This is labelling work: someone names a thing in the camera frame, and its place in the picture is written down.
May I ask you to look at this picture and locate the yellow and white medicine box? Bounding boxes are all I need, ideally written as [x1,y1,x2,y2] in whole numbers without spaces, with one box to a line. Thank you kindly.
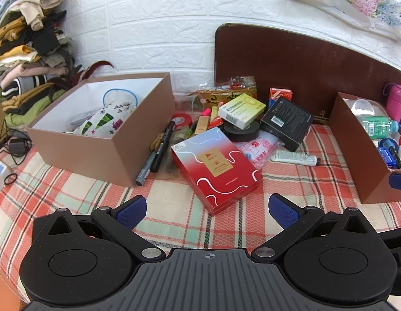
[218,93,267,129]

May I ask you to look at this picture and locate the white tube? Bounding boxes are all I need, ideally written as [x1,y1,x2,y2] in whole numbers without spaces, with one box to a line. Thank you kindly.
[271,149,321,166]

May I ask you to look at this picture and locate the green bottle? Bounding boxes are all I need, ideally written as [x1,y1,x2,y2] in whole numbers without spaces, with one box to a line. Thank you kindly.
[355,115,400,140]

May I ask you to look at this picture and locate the black power adapter with cables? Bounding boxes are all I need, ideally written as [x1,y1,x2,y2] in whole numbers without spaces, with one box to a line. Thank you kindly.
[0,126,33,166]

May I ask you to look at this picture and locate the black cardboard box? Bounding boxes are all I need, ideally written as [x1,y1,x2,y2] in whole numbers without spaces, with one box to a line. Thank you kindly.
[260,96,314,153]

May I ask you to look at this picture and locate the blue packet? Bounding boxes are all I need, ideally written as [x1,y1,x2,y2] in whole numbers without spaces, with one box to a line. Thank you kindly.
[378,147,398,169]

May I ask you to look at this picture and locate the plaid blanket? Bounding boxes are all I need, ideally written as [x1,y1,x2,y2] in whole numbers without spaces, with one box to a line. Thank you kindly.
[0,104,401,311]

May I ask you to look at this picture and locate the red tape roll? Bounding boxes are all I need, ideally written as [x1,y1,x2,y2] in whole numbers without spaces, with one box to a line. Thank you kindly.
[172,113,201,128]

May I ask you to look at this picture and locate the pile of folded clothes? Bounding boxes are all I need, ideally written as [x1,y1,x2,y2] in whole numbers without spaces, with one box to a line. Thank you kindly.
[0,0,78,127]

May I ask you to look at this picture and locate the red and white gift box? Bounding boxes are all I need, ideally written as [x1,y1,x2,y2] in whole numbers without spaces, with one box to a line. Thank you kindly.
[170,126,262,217]

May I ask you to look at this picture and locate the pink cap highlighter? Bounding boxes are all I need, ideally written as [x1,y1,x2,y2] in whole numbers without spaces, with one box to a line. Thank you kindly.
[188,108,211,135]

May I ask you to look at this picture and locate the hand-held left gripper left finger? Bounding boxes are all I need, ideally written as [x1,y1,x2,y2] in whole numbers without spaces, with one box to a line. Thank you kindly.
[32,195,166,263]

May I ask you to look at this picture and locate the black marker pen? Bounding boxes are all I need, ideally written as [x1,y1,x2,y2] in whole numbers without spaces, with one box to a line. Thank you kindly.
[151,120,176,173]

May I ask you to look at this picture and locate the large brown cardboard box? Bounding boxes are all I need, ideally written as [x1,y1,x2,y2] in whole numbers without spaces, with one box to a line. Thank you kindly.
[26,72,176,188]

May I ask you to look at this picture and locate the gold cosmetic box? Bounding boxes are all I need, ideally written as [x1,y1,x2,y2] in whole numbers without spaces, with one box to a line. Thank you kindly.
[195,116,210,136]

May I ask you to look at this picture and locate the pink bottle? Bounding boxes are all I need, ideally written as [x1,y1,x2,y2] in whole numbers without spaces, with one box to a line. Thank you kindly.
[383,83,401,124]

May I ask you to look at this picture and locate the clear plastic bag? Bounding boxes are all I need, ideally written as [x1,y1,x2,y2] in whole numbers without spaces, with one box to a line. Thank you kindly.
[217,75,257,92]

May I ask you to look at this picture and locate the brown snack packet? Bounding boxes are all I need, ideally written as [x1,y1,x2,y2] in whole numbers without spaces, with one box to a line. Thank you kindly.
[188,86,257,111]

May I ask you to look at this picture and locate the wooden clip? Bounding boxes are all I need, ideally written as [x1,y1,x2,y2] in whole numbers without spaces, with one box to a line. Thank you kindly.
[150,132,165,151]

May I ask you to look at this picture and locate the clear plastic cup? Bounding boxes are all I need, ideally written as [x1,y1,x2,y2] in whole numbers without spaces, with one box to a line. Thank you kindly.
[187,93,204,114]

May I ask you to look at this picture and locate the dark brown wooden headboard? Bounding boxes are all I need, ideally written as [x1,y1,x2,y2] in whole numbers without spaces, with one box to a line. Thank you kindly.
[214,23,401,124]

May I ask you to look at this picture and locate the pink and white tissue packet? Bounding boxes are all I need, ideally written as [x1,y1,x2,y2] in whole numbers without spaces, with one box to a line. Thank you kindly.
[234,130,287,169]

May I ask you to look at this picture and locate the red leaf plant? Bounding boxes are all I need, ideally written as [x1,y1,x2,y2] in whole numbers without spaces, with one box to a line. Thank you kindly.
[63,60,115,89]

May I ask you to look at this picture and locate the grey pen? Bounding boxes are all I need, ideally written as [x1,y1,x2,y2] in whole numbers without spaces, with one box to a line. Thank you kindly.
[135,143,164,187]

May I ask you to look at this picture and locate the clear plastic dome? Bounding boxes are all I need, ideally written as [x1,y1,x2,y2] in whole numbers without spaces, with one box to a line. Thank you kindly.
[346,99,387,117]

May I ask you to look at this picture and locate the black and red marker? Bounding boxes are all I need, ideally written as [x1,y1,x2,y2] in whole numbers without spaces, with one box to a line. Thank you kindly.
[390,136,401,169]

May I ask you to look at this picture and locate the narrow brown cardboard box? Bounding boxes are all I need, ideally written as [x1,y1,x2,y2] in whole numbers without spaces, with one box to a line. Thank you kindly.
[327,91,401,204]

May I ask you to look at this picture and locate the blue cord loop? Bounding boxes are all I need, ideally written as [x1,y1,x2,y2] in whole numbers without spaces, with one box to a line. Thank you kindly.
[102,88,138,107]

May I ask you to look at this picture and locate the black tape roll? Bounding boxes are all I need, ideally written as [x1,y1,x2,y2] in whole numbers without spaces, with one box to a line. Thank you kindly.
[221,121,260,142]

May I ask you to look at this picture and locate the red tube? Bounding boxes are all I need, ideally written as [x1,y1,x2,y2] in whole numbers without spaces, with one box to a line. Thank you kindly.
[209,105,224,128]

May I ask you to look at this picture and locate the white tree print fabric pouch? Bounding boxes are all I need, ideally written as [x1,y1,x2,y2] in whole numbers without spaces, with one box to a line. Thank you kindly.
[71,99,136,136]

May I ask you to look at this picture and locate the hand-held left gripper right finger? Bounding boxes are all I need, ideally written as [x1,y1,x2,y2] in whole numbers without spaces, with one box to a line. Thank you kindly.
[250,194,382,262]

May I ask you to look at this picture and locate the small red carton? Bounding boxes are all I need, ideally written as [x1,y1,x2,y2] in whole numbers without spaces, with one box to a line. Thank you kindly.
[268,87,293,108]

